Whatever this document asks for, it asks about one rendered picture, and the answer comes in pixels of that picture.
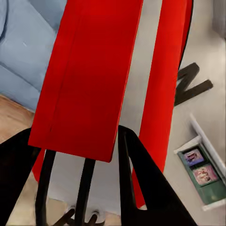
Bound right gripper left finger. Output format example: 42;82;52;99
0;128;40;226

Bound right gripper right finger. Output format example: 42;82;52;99
118;125;198;226

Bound radio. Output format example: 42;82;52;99
27;0;194;226

